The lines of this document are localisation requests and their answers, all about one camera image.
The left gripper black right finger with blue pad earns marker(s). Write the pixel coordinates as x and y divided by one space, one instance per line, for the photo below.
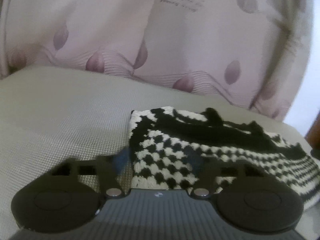
243 195

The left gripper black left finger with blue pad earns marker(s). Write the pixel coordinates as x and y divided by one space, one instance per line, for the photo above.
70 194

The black white knitted garment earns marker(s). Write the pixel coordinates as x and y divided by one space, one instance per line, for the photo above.
169 148

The beige woven mattress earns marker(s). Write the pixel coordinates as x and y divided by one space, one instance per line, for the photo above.
49 114

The pink leaf print curtain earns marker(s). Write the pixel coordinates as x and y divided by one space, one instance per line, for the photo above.
252 53

